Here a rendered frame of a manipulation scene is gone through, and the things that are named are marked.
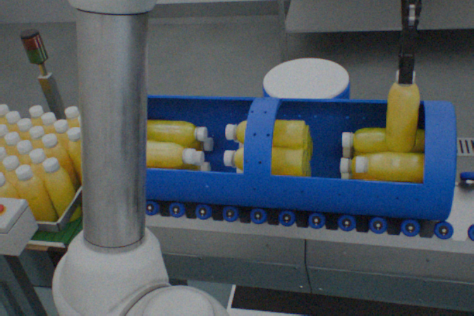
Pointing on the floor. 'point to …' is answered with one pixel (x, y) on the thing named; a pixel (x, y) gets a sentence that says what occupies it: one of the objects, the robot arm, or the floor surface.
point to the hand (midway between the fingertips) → (405, 64)
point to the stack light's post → (53, 96)
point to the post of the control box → (20, 286)
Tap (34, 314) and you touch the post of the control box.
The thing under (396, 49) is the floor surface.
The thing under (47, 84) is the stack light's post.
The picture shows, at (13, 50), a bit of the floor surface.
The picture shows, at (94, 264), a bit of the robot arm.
